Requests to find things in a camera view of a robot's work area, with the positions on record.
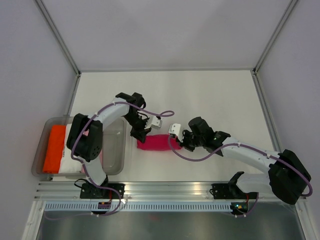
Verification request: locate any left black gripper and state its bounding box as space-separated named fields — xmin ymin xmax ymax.
xmin=123 ymin=112 xmax=151 ymax=144

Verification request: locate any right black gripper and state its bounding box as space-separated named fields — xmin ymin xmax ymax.
xmin=175 ymin=128 xmax=204 ymax=152

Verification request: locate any magenta t shirt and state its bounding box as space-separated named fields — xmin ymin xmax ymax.
xmin=137 ymin=134 xmax=182 ymax=152

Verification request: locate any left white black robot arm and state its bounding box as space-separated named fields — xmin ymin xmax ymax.
xmin=66 ymin=92 xmax=151 ymax=198

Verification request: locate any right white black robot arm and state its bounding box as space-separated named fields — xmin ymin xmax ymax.
xmin=176 ymin=116 xmax=313 ymax=205

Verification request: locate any clear plastic bin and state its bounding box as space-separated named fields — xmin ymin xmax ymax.
xmin=31 ymin=115 xmax=127 ymax=179

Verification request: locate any pink rolled t shirt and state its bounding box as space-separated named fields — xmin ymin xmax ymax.
xmin=81 ymin=130 xmax=103 ymax=174

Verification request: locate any white rolled t shirt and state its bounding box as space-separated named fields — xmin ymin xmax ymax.
xmin=58 ymin=123 xmax=82 ymax=174

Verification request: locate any orange rolled t shirt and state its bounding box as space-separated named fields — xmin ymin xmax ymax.
xmin=42 ymin=125 xmax=67 ymax=174

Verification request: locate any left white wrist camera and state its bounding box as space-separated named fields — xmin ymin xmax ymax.
xmin=145 ymin=116 xmax=163 ymax=130

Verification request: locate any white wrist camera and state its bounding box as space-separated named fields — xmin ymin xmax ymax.
xmin=145 ymin=116 xmax=163 ymax=130
xmin=168 ymin=123 xmax=183 ymax=142

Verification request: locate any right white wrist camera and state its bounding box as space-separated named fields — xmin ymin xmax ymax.
xmin=168 ymin=123 xmax=183 ymax=142

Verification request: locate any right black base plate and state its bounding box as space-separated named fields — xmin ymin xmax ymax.
xmin=209 ymin=183 xmax=258 ymax=200

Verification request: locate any aluminium mounting rail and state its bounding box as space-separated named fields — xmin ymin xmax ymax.
xmin=34 ymin=181 xmax=307 ymax=201

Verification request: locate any white slotted cable duct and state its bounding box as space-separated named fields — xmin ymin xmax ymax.
xmin=44 ymin=201 xmax=232 ymax=212

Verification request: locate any left aluminium frame post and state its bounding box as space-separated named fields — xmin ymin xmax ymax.
xmin=33 ymin=0 xmax=81 ymax=76

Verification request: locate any aluminium frame post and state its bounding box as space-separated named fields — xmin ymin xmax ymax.
xmin=33 ymin=0 xmax=81 ymax=76
xmin=252 ymin=0 xmax=300 ymax=75

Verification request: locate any right aluminium frame post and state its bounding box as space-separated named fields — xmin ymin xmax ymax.
xmin=252 ymin=0 xmax=300 ymax=75

